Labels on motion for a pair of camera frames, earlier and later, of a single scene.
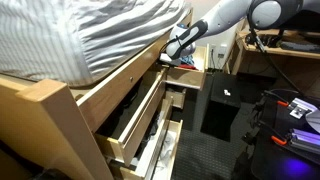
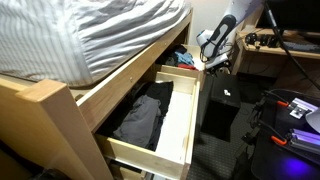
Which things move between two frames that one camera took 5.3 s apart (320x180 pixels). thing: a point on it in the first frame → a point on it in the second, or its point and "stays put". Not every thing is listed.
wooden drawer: [189, 77] stays put
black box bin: [222, 105] stays put
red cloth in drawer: [188, 66] stays put
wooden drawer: [128, 126] → [174, 137]
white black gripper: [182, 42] → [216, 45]
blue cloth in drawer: [188, 59] stays put
